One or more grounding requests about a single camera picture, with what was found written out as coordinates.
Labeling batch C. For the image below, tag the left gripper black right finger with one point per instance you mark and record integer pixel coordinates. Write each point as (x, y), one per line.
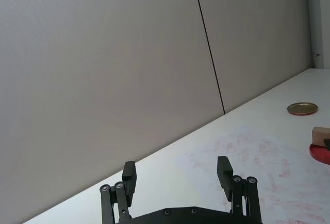
(224, 175)

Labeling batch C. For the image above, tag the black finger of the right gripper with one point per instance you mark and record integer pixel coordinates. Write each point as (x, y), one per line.
(328, 143)

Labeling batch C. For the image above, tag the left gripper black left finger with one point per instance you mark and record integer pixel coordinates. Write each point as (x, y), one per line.
(129, 175)

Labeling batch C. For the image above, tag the brown cardboard block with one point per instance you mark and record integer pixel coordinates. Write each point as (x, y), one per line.
(318, 136)

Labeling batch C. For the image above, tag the round red tin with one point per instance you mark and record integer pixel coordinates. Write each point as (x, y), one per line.
(319, 155)

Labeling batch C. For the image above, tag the round gold tin lid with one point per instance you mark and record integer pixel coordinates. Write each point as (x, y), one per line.
(302, 108)

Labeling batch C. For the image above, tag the small metal wall hook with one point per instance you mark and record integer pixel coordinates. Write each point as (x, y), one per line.
(315, 54)

